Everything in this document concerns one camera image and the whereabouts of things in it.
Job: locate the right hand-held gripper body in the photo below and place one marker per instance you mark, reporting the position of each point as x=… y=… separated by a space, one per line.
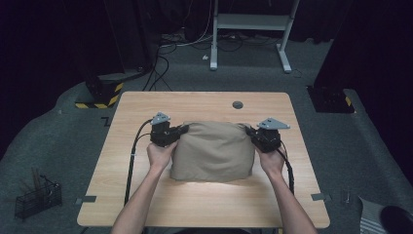
x=269 y=138

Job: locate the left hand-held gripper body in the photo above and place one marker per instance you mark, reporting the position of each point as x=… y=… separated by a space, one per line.
x=162 y=135

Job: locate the beige shorts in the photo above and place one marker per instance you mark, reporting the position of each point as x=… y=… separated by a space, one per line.
x=214 y=152

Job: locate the person's left hand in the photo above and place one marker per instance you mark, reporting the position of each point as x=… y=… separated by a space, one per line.
x=160 y=156

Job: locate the person's right hand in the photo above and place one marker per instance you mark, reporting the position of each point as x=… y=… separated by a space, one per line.
x=272 y=162

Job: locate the grey table grommet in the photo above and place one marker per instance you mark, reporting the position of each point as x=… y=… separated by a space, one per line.
x=237 y=104

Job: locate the black yellow striped stand base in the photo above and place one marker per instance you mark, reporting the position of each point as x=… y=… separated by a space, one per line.
x=104 y=92

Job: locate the grey tape strip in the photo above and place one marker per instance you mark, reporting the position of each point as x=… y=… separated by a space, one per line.
x=87 y=199
x=319 y=197

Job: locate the grey striped cloth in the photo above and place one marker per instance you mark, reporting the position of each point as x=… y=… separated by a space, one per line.
x=368 y=217

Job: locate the white metal stand frame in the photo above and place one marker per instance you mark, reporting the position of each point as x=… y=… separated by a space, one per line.
x=250 y=22

